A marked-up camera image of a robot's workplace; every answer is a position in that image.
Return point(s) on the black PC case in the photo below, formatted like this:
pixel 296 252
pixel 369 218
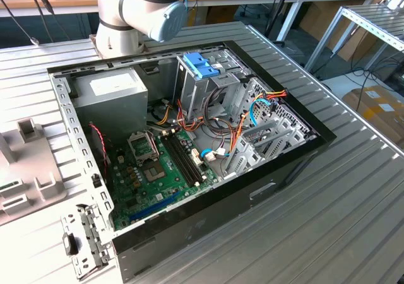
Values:
pixel 221 214

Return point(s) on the metal drive cage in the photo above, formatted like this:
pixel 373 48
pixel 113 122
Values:
pixel 195 94

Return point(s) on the labelled cardboard box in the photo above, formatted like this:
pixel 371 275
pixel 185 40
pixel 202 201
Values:
pixel 378 116

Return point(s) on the large cardboard box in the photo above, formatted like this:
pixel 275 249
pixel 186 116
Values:
pixel 360 44

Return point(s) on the black RAM slot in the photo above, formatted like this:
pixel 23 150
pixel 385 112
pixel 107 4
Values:
pixel 191 159
pixel 182 159
pixel 186 159
pixel 177 159

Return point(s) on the black case fan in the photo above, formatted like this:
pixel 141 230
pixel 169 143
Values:
pixel 96 151

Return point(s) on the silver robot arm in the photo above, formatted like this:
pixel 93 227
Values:
pixel 120 12

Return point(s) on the blue drive cage latch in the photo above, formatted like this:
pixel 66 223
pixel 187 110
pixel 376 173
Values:
pixel 197 64

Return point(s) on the green RAM stick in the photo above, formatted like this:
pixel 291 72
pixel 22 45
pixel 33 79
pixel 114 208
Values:
pixel 6 187

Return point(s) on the socket locking lever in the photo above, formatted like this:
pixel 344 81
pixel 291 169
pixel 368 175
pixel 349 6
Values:
pixel 153 146

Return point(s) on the white board connector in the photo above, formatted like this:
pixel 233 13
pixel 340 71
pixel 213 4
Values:
pixel 196 157

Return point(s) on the metal slat shelf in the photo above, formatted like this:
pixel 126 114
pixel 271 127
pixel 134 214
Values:
pixel 372 20

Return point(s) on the green motherboard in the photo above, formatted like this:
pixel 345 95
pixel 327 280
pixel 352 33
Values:
pixel 142 195

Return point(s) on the metal disk bay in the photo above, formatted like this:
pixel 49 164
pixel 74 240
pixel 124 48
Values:
pixel 277 139

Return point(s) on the grey power supply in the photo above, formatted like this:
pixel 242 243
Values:
pixel 110 113

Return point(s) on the CPU socket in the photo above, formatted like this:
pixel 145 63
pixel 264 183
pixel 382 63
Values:
pixel 153 172

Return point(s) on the black case latch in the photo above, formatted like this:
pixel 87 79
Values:
pixel 95 180

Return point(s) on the black tripod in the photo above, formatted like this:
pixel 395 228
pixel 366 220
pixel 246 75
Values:
pixel 275 14

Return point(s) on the grey parts rack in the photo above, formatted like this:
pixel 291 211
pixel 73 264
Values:
pixel 28 170

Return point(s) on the blue expansion slot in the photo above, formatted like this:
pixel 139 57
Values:
pixel 154 206

